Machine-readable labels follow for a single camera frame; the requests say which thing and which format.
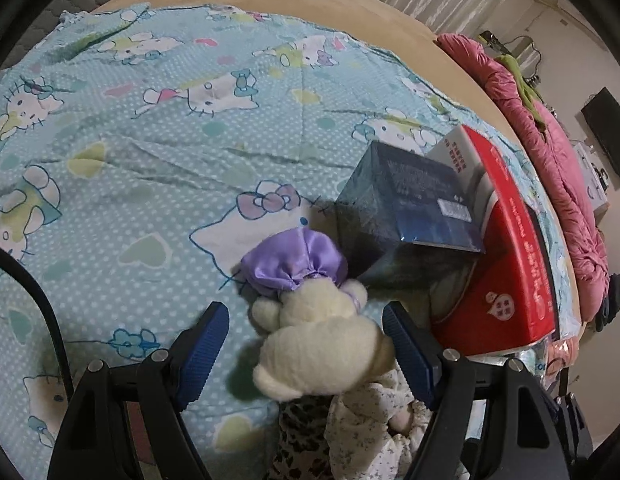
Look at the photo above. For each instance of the beige bed sheet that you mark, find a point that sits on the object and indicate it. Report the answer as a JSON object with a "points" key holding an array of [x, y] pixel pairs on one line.
{"points": [[340, 5]]}

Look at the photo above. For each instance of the red tissue pack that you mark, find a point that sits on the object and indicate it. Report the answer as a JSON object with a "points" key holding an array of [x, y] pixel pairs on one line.
{"points": [[505, 280]]}

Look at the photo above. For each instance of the leopard print scrunchie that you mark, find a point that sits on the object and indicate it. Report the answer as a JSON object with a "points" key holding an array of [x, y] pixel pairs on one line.
{"points": [[300, 430]]}

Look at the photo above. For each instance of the green cloth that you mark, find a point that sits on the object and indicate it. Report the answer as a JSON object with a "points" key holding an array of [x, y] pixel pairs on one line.
{"points": [[520, 80]]}

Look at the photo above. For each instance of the pink quilt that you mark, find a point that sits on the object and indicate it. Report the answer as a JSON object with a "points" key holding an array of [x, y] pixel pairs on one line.
{"points": [[565, 170]]}

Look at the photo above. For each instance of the white floral scrunchie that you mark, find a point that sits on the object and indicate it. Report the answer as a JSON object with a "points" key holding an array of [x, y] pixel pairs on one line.
{"points": [[360, 425]]}

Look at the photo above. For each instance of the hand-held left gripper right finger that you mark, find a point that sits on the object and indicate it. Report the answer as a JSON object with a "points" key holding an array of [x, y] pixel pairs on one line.
{"points": [[407, 355]]}

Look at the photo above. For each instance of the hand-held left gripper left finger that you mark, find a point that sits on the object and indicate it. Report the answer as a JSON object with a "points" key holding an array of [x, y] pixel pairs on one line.
{"points": [[205, 350]]}

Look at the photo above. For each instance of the purple satin scrunchie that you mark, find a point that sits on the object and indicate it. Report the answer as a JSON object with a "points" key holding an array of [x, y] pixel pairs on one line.
{"points": [[290, 260]]}

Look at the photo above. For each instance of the ornate white mirror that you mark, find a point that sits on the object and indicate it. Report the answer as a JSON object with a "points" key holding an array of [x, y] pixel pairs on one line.
{"points": [[527, 52]]}

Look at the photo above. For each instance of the cream plush bear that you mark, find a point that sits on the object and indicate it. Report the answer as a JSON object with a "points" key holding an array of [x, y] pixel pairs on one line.
{"points": [[320, 350]]}

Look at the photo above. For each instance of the white storage drawers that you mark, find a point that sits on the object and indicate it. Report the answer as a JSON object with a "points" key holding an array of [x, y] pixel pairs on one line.
{"points": [[597, 195]]}

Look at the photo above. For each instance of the black monitor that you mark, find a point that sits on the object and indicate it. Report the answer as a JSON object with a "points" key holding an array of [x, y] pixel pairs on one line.
{"points": [[610, 135]]}

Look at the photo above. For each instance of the light blue cartoon cat blanket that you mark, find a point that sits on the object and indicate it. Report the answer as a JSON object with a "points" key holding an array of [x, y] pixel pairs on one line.
{"points": [[140, 160]]}

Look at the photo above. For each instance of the black box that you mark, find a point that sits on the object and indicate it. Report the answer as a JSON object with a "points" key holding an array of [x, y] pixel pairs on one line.
{"points": [[410, 195]]}

